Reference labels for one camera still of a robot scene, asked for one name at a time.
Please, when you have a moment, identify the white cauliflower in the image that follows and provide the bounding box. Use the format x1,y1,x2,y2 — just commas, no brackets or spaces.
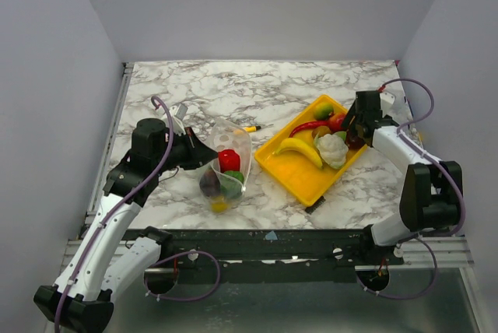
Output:
314,134,349,170

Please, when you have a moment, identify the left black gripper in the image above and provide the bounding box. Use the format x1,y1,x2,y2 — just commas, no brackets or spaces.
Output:
154,126,219,174

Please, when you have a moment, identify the yellow green mango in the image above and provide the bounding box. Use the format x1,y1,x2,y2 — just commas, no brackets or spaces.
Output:
314,103,335,121

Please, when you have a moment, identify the yellow plastic tray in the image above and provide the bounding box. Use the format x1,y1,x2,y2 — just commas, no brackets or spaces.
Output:
254,94,366,207

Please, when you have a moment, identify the yellow banana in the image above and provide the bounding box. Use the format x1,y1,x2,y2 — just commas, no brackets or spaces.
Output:
273,138,323,169

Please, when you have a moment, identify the red chili pepper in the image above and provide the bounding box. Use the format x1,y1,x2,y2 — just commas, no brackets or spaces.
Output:
289,121,329,138

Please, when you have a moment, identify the red apple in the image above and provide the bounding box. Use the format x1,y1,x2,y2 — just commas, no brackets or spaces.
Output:
328,114,345,132

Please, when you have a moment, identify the black table front rail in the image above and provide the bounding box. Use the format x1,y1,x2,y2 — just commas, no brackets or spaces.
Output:
128,226,405,286

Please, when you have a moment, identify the red strawberry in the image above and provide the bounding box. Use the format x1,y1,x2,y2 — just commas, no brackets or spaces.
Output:
218,149,241,173

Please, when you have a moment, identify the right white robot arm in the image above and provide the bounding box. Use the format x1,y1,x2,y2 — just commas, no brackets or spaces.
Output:
342,90,465,265

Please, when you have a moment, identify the yellow lemon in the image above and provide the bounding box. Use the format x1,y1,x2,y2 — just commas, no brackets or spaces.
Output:
210,198,230,213

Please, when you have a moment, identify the green bell pepper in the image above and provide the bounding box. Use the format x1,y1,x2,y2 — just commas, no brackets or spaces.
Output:
221,170,244,200

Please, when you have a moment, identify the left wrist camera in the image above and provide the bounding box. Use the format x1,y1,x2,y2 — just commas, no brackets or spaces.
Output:
156,103,188,135

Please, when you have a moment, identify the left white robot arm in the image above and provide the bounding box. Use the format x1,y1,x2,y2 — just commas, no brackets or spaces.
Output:
33,118,218,332

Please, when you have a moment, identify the clear zip top bag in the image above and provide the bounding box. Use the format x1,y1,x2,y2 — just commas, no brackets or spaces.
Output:
198,118,252,213

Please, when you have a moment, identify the clear plastic box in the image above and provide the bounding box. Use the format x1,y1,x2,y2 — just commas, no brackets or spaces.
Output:
388,89,412,124

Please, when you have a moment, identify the yellow handled screwdriver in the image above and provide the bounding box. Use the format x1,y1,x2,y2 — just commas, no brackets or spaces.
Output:
244,124,270,133

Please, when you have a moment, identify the dark red plum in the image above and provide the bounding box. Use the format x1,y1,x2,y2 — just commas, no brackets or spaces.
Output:
345,132,365,150

